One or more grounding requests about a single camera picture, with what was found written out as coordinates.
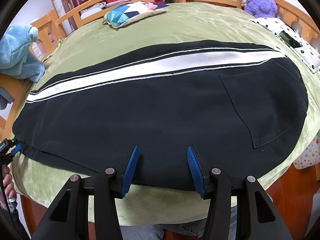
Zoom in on white black-flower pillow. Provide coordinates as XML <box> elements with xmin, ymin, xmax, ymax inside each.
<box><xmin>251</xmin><ymin>17</ymin><xmax>319</xmax><ymax>74</ymax></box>

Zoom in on grey jeans leg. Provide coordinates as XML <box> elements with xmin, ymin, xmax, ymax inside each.
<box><xmin>120</xmin><ymin>204</ymin><xmax>241</xmax><ymax>240</ymax></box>

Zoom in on person's left hand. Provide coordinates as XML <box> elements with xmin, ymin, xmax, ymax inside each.
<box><xmin>1</xmin><ymin>165</ymin><xmax>17</xmax><ymax>209</ymax></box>

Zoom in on green plush bed blanket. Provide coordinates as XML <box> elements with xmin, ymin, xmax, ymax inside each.
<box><xmin>12</xmin><ymin>3</ymin><xmax>319</xmax><ymax>226</ymax></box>

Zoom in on light blue towel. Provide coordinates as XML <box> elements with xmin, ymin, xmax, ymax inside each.
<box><xmin>1</xmin><ymin>25</ymin><xmax>45</xmax><ymax>83</ymax></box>

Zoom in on colourful geometric pillow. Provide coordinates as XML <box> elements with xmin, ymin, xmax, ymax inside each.
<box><xmin>103</xmin><ymin>1</ymin><xmax>169</xmax><ymax>29</ymax></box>

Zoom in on purple plush toy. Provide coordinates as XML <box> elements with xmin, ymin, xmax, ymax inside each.
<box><xmin>244</xmin><ymin>0</ymin><xmax>278</xmax><ymax>18</ymax></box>

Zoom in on black pants with white stripe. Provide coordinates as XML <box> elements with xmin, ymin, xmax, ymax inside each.
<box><xmin>12</xmin><ymin>40</ymin><xmax>309</xmax><ymax>191</ymax></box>

